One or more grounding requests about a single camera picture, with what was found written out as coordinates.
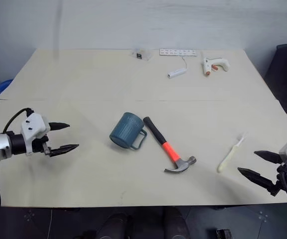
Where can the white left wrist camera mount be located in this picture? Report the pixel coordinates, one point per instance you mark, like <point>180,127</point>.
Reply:
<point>33,127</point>

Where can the blue round object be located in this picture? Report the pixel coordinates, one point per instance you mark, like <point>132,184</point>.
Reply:
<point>1,85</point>

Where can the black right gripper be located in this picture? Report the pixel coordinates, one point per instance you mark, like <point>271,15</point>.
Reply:
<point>286,174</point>

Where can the white power strip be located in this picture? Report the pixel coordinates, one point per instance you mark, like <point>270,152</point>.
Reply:
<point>178,52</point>

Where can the black orange claw hammer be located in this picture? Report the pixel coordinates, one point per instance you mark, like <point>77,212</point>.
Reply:
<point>169,149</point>

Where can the white hot glue gun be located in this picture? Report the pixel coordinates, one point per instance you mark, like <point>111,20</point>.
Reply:
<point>220,62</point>

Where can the small black block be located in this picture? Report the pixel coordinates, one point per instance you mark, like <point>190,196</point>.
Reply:
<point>223,234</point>

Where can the pale yellow toothbrush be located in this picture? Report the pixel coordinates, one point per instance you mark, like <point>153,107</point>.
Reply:
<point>226,159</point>

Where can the teal plastic mug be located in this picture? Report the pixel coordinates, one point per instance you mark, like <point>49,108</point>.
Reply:
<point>125,132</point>

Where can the clear plastic box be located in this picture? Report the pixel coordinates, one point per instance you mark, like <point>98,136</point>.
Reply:
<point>139,54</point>

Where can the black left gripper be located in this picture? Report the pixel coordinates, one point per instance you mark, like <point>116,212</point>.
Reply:
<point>40,144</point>

